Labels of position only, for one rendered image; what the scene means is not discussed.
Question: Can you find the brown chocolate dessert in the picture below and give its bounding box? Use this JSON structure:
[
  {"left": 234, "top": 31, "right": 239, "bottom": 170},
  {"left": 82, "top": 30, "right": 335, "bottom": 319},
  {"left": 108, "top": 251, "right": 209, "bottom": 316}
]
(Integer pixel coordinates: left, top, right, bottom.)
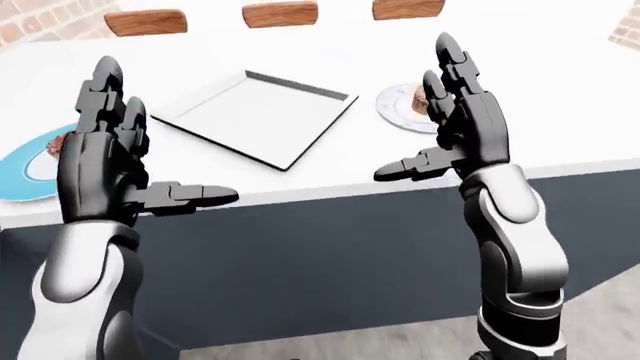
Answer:
[{"left": 410, "top": 84, "right": 433, "bottom": 115}]

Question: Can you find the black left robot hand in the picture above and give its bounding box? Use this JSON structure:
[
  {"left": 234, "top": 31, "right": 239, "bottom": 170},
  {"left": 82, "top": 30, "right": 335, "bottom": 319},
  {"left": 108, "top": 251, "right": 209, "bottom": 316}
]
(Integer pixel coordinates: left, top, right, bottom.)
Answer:
[{"left": 56, "top": 54, "right": 240, "bottom": 227}]

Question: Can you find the white patterned round plate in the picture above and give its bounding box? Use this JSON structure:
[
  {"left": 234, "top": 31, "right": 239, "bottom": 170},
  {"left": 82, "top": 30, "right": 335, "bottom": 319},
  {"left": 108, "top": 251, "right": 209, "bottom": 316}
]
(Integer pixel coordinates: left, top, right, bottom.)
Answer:
[{"left": 375, "top": 82, "right": 443, "bottom": 135}]

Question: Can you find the pink glazed dessert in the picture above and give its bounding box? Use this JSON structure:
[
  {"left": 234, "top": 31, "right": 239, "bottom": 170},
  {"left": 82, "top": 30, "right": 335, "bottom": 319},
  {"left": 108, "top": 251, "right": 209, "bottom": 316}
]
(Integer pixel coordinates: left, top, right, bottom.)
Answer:
[{"left": 45, "top": 130, "right": 76, "bottom": 159}]

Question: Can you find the white square tray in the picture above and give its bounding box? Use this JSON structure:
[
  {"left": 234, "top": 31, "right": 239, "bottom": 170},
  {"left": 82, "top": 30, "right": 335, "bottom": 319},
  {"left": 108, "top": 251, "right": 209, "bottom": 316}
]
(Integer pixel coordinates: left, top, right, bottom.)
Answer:
[{"left": 149, "top": 69, "right": 360, "bottom": 174}]

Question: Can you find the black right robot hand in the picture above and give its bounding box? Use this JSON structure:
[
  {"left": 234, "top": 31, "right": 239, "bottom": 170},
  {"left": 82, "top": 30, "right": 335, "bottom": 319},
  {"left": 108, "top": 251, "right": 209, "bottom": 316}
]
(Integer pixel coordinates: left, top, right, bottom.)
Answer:
[{"left": 373, "top": 31, "right": 512, "bottom": 183}]

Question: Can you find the white table with dark base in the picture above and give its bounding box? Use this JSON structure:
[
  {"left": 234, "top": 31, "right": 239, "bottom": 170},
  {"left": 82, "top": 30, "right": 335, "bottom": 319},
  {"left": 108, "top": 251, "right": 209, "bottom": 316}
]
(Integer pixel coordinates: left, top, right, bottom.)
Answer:
[{"left": 0, "top": 14, "right": 640, "bottom": 353}]

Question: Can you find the wooden chair back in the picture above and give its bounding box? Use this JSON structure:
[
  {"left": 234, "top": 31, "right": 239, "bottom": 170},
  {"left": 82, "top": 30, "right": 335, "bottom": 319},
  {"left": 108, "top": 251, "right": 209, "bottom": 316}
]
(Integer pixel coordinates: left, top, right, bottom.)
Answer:
[
  {"left": 103, "top": 9, "right": 189, "bottom": 38},
  {"left": 371, "top": 0, "right": 447, "bottom": 21},
  {"left": 240, "top": 0, "right": 320, "bottom": 29}
]

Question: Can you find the blue round plate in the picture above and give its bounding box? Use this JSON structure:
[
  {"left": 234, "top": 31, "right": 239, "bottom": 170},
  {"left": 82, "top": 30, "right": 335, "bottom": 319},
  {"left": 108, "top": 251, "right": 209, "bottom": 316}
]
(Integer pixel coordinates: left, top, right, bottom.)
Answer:
[{"left": 0, "top": 122, "right": 81, "bottom": 202}]

